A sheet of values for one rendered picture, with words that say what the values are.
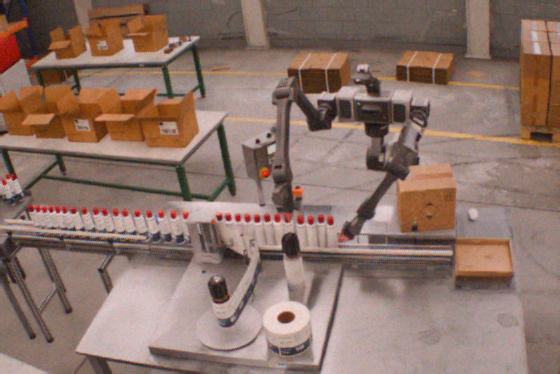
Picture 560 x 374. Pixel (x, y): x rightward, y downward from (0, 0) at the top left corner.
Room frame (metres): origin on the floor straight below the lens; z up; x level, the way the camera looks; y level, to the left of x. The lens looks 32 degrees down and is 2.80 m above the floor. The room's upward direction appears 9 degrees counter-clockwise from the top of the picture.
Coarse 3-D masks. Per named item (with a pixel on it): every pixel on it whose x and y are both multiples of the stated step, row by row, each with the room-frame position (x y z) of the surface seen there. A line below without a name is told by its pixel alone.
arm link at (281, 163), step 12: (288, 108) 2.47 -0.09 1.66; (288, 120) 2.44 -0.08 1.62; (276, 132) 2.40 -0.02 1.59; (288, 132) 2.40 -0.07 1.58; (276, 144) 2.36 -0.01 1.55; (288, 144) 2.37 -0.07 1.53; (276, 156) 2.32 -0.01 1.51; (288, 156) 2.33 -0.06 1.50; (276, 168) 2.29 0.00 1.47; (288, 168) 2.28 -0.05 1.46; (276, 180) 2.26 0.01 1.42
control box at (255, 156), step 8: (256, 136) 2.61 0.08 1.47; (264, 136) 2.60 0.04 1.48; (272, 136) 2.59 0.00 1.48; (248, 144) 2.54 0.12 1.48; (256, 144) 2.53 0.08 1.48; (264, 144) 2.53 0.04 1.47; (248, 152) 2.53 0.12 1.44; (256, 152) 2.50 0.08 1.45; (264, 152) 2.52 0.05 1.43; (248, 160) 2.54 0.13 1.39; (256, 160) 2.49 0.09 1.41; (264, 160) 2.52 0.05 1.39; (248, 168) 2.55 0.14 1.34; (256, 168) 2.50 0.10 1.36; (264, 168) 2.51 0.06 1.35; (248, 176) 2.55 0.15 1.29; (256, 176) 2.50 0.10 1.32
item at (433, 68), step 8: (408, 56) 6.69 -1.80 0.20; (416, 56) 6.66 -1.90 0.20; (424, 56) 6.63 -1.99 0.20; (432, 56) 6.60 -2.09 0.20; (440, 56) 6.57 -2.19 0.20; (448, 56) 6.54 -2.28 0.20; (400, 64) 6.44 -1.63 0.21; (408, 64) 6.42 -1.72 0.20; (416, 64) 6.39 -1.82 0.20; (424, 64) 6.36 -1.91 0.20; (432, 64) 6.34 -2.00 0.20; (440, 64) 6.32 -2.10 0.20; (448, 64) 6.29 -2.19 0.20; (400, 72) 6.42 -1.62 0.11; (408, 72) 6.37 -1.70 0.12; (416, 72) 6.32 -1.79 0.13; (424, 72) 6.28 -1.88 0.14; (432, 72) 6.23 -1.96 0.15; (440, 72) 6.18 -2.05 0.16; (448, 72) 6.23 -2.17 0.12; (400, 80) 6.42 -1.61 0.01; (408, 80) 6.37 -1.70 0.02; (416, 80) 6.33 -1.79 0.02; (424, 80) 6.28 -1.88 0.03; (432, 80) 6.23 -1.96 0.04; (440, 80) 6.18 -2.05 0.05; (448, 80) 6.24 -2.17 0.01
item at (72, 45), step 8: (80, 24) 7.23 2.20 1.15; (56, 32) 7.25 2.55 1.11; (72, 32) 7.05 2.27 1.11; (80, 32) 7.20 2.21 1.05; (56, 40) 7.22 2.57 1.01; (64, 40) 7.36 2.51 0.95; (72, 40) 7.02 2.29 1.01; (80, 40) 7.17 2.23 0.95; (48, 48) 7.04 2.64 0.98; (56, 48) 6.97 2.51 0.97; (64, 48) 6.91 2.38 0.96; (72, 48) 7.01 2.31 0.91; (80, 48) 7.13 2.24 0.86; (56, 56) 7.13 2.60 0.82; (64, 56) 7.07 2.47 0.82; (72, 56) 7.02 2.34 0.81
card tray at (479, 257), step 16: (464, 240) 2.31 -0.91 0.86; (480, 240) 2.29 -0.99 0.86; (496, 240) 2.26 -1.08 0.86; (464, 256) 2.21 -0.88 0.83; (480, 256) 2.19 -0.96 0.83; (496, 256) 2.16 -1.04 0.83; (512, 256) 2.10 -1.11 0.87; (464, 272) 2.07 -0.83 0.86; (480, 272) 2.04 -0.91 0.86; (496, 272) 2.02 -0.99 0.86; (512, 272) 1.99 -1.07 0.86
